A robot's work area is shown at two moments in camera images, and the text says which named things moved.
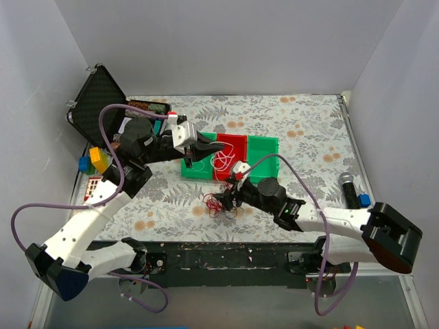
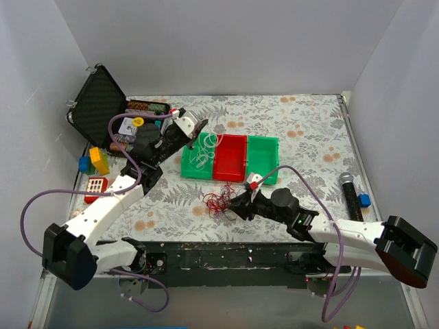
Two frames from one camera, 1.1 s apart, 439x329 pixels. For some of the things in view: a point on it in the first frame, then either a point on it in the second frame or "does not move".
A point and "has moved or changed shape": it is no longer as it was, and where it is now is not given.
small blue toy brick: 365,199 does not move
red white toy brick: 92,186 does not move
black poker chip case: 101,109 does not move
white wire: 221,159 has moved or changed shape
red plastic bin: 235,150 does not move
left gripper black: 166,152 to 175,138
